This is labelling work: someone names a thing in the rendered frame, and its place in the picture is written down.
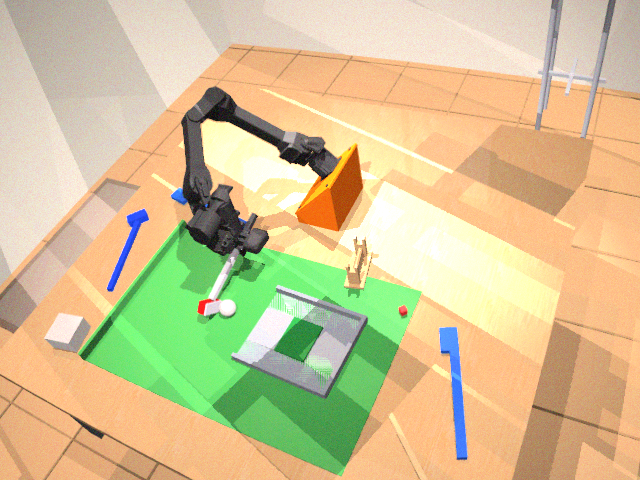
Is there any green flat mat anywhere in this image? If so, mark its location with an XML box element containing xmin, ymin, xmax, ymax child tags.
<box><xmin>85</xmin><ymin>228</ymin><xmax>422</xmax><ymax>477</ymax></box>

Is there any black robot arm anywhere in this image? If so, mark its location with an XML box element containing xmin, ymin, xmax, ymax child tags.
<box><xmin>181</xmin><ymin>86</ymin><xmax>342</xmax><ymax>256</ymax></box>

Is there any blue golf putter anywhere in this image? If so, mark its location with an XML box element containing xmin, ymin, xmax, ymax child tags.
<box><xmin>107</xmin><ymin>208</ymin><xmax>149</xmax><ymax>292</ymax></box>

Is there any white cube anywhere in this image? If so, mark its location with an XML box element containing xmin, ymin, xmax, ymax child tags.
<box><xmin>44</xmin><ymin>312</ymin><xmax>91</xmax><ymax>352</ymax></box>

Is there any blue rectangular bar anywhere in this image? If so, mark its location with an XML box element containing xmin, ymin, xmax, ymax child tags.
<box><xmin>171</xmin><ymin>188</ymin><xmax>247</xmax><ymax>224</ymax></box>
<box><xmin>439</xmin><ymin>327</ymin><xmax>467</xmax><ymax>460</ymax></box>

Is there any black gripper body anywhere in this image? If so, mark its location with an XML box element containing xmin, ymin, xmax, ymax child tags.
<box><xmin>219</xmin><ymin>209</ymin><xmax>270</xmax><ymax>254</ymax></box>

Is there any white golf ball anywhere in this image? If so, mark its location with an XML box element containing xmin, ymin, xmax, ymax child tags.
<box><xmin>219</xmin><ymin>300</ymin><xmax>236</xmax><ymax>316</ymax></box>

